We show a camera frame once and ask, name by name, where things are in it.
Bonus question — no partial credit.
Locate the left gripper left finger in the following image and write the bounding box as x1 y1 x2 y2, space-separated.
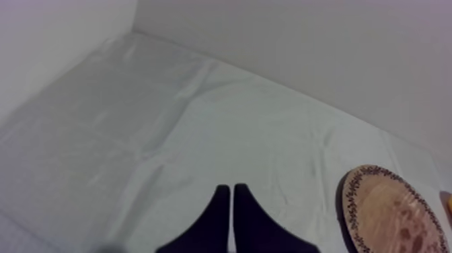
155 184 231 253

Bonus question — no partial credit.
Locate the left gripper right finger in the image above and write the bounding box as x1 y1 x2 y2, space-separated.
233 182 322 253

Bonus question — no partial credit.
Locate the round wooden board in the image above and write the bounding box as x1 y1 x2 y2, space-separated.
340 164 451 253

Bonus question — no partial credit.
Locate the yellow plastic basket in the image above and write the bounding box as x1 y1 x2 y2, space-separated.
439 190 452 223

